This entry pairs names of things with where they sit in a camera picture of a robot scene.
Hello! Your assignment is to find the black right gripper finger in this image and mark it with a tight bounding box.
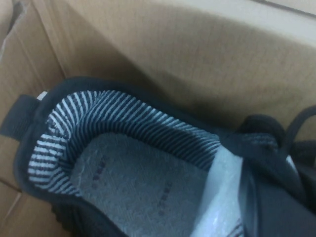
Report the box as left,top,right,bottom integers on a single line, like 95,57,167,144
239,158,316,237

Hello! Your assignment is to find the black knit sneaker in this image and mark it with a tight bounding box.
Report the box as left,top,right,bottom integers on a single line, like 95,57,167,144
0,76,316,237

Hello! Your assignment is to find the brown cardboard shoe box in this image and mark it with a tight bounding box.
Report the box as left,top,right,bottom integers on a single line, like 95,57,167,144
0,0,316,237

